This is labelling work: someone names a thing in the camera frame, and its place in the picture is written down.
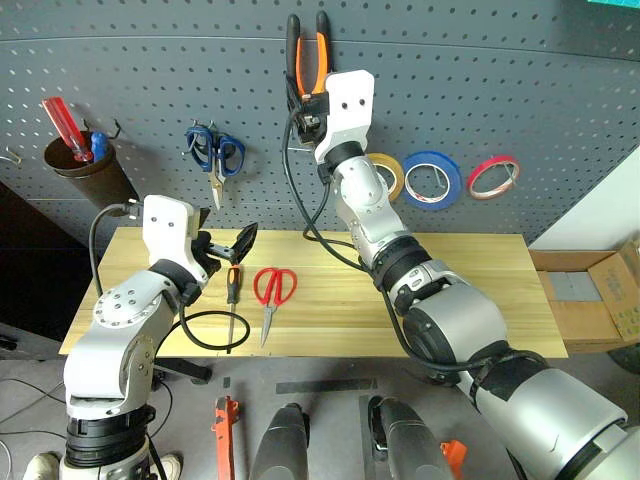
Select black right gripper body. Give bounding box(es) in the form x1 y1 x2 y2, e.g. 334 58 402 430
291 91 331 147

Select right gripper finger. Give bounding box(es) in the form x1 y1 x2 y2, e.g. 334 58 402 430
285 73 304 117

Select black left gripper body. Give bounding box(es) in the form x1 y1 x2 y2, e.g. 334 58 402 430
192 230 236 275

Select orange and black pliers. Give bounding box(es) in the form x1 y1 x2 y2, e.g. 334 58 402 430
284 10 333 99

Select yellow tape roll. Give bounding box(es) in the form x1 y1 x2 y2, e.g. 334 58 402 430
367 152 406 203

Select dark grey pegboard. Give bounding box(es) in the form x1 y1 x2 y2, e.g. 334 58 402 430
0 0 640 247

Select blue tape roll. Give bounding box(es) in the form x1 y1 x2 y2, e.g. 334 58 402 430
400 150 464 211

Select red tape roll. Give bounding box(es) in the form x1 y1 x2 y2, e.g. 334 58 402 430
465 154 522 202

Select orange and black screwdriver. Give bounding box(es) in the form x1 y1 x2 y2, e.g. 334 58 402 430
225 264 243 356

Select dark brown holder cup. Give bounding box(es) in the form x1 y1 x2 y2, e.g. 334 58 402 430
43 130 141 209

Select black table base foot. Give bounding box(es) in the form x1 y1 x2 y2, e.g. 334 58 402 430
151 356 214 386

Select dark cabinet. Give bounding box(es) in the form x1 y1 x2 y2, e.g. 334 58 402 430
0 180 117 362

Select orange bar clamp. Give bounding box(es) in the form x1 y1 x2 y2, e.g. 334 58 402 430
210 395 242 480

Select dark rounded silver shape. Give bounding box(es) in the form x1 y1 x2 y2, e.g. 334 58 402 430
247 401 312 480
367 395 454 480

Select white shoe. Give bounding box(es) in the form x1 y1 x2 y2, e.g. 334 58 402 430
23 450 64 480
158 452 184 480

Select orange plastic piece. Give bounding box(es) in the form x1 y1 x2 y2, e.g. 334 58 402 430
439 439 469 480

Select brown cardboard box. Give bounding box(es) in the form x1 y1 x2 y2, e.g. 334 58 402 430
528 238 640 356

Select blue handled scissors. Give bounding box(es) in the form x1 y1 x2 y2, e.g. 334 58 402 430
184 124 248 212

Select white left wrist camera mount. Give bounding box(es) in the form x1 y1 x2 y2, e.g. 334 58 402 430
141 194 210 286

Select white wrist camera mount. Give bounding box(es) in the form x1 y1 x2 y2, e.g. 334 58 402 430
141 194 210 286
313 69 376 164

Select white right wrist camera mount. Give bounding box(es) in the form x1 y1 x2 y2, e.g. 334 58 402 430
313 69 376 164

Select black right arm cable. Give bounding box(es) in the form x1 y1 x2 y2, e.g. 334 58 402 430
279 110 547 387

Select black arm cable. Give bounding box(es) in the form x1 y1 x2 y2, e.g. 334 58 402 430
279 110 547 387
88 199 251 352

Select red handled scissors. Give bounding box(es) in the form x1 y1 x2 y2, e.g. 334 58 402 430
251 266 299 349

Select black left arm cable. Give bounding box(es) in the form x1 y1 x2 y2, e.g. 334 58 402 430
88 199 251 352

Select blue handled screwdriver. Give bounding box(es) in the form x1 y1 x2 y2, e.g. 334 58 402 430
89 130 110 163

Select red handled screwdriver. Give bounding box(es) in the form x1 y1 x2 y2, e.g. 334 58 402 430
41 96 96 164

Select thin floor cable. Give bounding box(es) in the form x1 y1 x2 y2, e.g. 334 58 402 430
0 376 67 437

